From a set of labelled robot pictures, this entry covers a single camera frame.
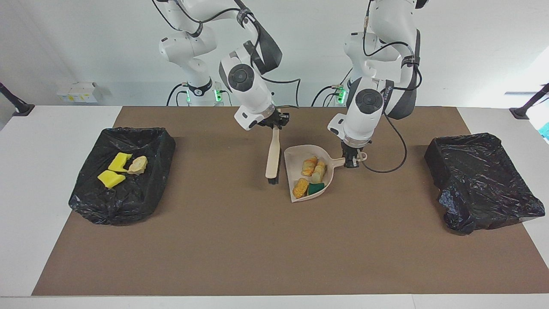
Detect beige hand brush black bristles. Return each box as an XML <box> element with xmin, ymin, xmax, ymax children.
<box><xmin>265</xmin><ymin>127</ymin><xmax>281</xmax><ymax>185</ymax></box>

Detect beige plastic dustpan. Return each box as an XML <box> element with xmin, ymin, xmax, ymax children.
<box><xmin>284</xmin><ymin>145</ymin><xmax>368</xmax><ymax>203</ymax></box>

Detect orange sponge piece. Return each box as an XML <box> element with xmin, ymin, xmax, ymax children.
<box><xmin>293</xmin><ymin>178</ymin><xmax>310</xmax><ymax>199</ymax></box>

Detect bin with black bag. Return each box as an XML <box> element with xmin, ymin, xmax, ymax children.
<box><xmin>424</xmin><ymin>133</ymin><xmax>546</xmax><ymax>235</ymax></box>
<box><xmin>69</xmin><ymin>127</ymin><xmax>176</xmax><ymax>226</ymax></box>

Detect brown table mat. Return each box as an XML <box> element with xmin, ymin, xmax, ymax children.
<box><xmin>31</xmin><ymin>106</ymin><xmax>549</xmax><ymax>297</ymax></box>

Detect white cardboard box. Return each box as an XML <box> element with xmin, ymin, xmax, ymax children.
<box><xmin>56</xmin><ymin>82</ymin><xmax>99</xmax><ymax>103</ymax></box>

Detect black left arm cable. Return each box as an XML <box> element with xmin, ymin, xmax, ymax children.
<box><xmin>362</xmin><ymin>0</ymin><xmax>423</xmax><ymax>174</ymax></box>

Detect black base cable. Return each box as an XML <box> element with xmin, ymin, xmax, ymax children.
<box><xmin>166</xmin><ymin>83</ymin><xmax>189</xmax><ymax>107</ymax></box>
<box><xmin>312</xmin><ymin>73</ymin><xmax>354</xmax><ymax>107</ymax></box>

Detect black camera stand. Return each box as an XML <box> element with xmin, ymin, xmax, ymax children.
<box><xmin>0</xmin><ymin>82</ymin><xmax>35</xmax><ymax>117</ymax></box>
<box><xmin>509</xmin><ymin>83</ymin><xmax>549</xmax><ymax>120</ymax></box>

